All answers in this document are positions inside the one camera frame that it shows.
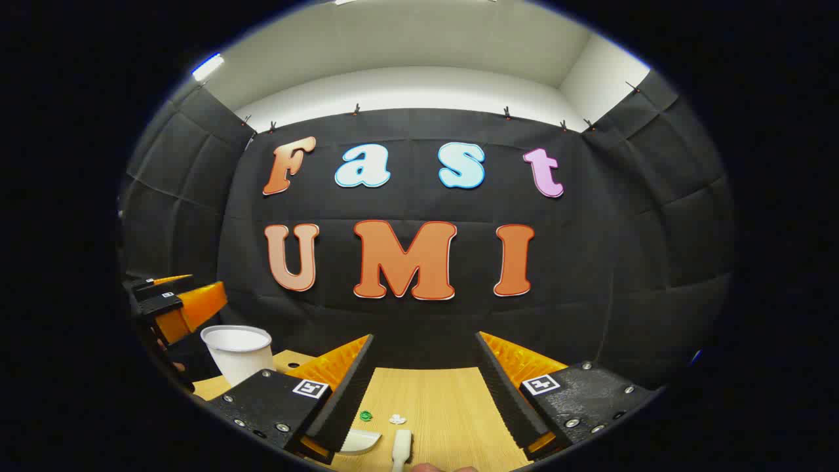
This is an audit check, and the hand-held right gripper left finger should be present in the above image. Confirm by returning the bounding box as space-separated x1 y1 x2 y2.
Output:
206 333 376 467

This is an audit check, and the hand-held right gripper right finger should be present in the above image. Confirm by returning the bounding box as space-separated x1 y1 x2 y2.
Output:
475 331 658 461

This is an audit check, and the wooden desktop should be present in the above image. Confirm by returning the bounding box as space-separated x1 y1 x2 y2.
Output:
191 349 535 472

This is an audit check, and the ceiling light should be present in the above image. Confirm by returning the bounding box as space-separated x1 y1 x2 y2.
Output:
191 54 225 82

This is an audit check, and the small grey broom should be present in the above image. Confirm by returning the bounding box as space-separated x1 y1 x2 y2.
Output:
391 429 413 472

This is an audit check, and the grey plastic dustpan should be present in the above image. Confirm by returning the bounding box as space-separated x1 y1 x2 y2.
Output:
339 429 382 456

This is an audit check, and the white ribbed garbage bin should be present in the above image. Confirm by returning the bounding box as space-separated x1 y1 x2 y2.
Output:
200 324 275 387

